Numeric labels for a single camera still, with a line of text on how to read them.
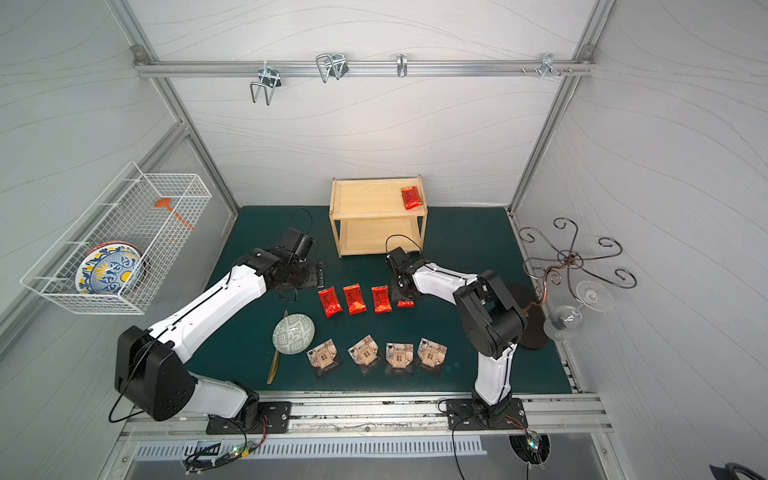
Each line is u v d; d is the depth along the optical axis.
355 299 0.93
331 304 0.91
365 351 0.84
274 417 0.74
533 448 0.70
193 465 0.68
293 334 0.86
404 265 0.76
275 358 0.84
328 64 0.77
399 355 0.84
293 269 0.74
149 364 0.40
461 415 0.73
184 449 0.70
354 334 0.88
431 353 0.84
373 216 0.92
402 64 0.75
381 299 0.93
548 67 0.77
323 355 0.84
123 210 0.70
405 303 0.93
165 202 0.78
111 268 0.62
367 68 0.78
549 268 0.74
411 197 0.93
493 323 0.50
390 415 0.75
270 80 0.78
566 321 0.65
